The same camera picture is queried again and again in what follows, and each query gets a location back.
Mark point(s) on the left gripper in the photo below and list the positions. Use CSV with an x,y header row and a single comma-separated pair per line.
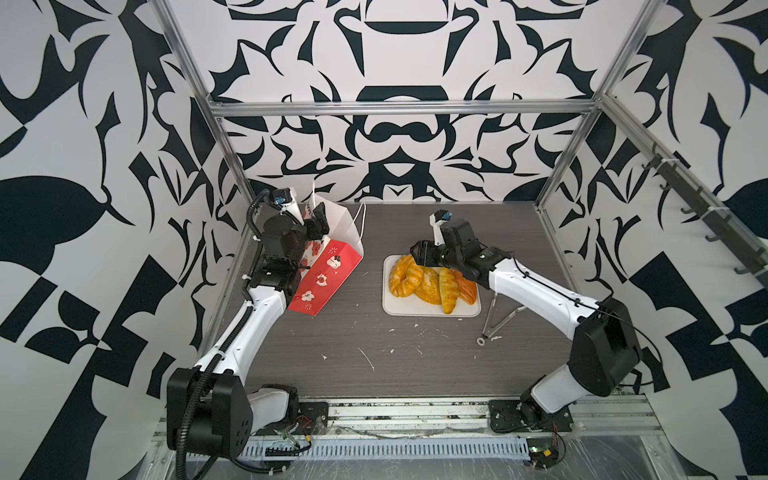
x,y
314,224

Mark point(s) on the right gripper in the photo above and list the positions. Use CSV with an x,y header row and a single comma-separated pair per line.
x,y
426,252

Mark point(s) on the small yellow fake bread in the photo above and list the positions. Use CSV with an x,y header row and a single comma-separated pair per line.
x,y
449,290

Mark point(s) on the red white paper bag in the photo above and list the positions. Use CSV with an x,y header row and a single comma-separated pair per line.
x,y
328,262

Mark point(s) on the yellow oval fake bread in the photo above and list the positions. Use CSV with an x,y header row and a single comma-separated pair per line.
x,y
429,288

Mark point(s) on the yellow twisted ring bread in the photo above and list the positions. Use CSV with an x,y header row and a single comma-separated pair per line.
x,y
405,277

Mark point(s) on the metal tongs with white tips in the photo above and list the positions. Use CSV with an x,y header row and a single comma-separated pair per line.
x,y
490,327

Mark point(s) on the orange croissant fake bread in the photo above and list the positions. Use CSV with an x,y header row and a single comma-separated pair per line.
x,y
467,288

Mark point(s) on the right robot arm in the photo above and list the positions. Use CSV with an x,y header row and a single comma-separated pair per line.
x,y
604,343

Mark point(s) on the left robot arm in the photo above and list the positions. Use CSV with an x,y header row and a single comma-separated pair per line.
x,y
208,409

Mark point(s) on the white plastic tray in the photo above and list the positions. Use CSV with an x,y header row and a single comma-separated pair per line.
x,y
415,307

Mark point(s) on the small green circuit board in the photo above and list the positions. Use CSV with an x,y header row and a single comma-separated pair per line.
x,y
545,455

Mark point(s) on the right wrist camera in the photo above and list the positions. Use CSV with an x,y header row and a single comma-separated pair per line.
x,y
437,219

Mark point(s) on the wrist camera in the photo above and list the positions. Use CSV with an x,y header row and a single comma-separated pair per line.
x,y
437,219
284,200

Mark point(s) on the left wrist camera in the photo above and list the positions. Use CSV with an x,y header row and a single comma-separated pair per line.
x,y
284,200

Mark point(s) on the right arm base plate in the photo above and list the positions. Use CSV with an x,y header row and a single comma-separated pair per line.
x,y
516,416

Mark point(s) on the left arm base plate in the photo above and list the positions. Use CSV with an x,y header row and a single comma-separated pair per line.
x,y
305,418

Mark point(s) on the white slotted cable duct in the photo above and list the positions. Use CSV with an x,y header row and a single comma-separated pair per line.
x,y
335,449

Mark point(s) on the grey wall hook rail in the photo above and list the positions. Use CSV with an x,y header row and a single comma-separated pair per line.
x,y
701,204

